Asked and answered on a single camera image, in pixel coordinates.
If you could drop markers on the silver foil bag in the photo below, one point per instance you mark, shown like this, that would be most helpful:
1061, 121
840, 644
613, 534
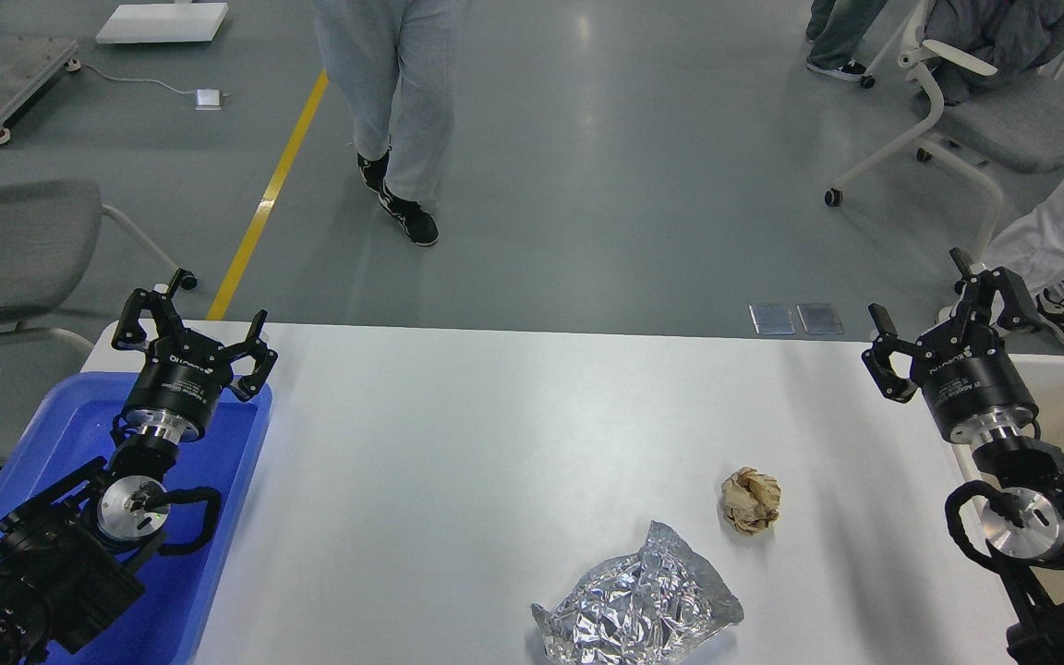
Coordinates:
654, 606

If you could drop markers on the crumpled brown paper ball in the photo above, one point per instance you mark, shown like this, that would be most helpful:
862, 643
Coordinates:
750, 501

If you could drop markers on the metal floor plate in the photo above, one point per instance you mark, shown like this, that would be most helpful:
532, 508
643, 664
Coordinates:
771, 319
820, 319

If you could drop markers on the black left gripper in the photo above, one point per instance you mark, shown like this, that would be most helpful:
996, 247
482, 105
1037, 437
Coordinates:
176, 383

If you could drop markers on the right metal floor plate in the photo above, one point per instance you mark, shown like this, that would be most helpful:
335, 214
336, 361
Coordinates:
820, 319

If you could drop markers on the grey chair on left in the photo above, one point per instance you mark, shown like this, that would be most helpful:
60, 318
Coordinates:
48, 233

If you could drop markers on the white grey office chair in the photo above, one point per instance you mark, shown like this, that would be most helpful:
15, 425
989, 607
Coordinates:
1020, 127

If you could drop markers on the left metal floor plate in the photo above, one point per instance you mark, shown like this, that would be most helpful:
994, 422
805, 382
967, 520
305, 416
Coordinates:
771, 319

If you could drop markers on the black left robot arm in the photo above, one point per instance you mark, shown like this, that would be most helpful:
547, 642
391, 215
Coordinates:
69, 556

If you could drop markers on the person in dark green trousers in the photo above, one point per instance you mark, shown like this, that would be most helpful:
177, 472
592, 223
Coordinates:
835, 30

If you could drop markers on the person in grey sweatpants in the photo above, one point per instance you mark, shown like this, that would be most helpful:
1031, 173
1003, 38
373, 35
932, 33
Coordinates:
396, 63

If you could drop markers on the grey jacket on chair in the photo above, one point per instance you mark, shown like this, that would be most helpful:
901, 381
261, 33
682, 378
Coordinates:
1012, 36

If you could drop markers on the white platform on floor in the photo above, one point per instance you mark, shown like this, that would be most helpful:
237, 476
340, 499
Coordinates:
176, 22

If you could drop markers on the wheeled metal cart base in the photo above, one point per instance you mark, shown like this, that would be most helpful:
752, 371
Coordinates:
26, 63

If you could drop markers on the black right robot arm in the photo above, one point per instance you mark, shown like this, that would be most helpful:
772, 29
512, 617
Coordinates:
1008, 515

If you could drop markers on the grey power adapter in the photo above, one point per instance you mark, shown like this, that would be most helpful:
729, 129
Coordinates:
208, 99

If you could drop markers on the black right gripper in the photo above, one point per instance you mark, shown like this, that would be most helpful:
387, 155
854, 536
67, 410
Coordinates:
966, 383

